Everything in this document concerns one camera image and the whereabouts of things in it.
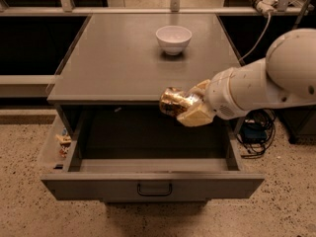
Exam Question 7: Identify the grey metal cabinet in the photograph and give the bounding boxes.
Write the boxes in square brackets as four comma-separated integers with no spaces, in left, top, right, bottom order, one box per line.
[45,12,261,136]

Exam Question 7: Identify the black floor cables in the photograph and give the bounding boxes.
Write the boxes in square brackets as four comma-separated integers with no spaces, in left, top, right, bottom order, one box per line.
[236,108,277,160]

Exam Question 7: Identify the grey metal shelf rail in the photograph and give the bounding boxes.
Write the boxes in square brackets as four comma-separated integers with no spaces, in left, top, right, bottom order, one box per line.
[0,75,57,98]

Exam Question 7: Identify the grey open top drawer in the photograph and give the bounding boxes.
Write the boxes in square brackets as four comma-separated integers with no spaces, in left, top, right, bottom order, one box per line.
[41,106,264,202]

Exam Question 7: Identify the small colourful toy figure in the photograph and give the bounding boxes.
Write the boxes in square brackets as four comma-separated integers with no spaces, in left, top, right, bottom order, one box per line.
[55,128,71,158]

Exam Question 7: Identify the white power strip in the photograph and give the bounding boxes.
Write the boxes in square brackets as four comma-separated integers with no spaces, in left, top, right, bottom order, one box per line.
[249,0,277,17]

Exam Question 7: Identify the slanted metal rod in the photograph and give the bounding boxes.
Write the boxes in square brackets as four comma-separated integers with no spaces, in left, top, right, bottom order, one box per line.
[292,0,311,30]

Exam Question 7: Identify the black drawer handle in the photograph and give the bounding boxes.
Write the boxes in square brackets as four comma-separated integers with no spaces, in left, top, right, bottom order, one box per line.
[136,184,173,197]

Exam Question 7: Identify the blue box on floor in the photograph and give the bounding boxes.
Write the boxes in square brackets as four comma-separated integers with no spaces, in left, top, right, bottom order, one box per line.
[240,123,267,144]

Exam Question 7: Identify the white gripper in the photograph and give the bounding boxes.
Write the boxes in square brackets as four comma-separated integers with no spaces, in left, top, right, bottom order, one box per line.
[177,67,249,127]

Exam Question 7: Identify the white ceramic bowl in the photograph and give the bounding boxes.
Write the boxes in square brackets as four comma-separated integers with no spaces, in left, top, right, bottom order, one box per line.
[156,26,193,55]

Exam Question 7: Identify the white power cable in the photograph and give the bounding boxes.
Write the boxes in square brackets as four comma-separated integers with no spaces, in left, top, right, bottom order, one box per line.
[238,11,272,63]

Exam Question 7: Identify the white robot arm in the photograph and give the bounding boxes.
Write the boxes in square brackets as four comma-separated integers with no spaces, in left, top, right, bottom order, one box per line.
[177,29,316,126]

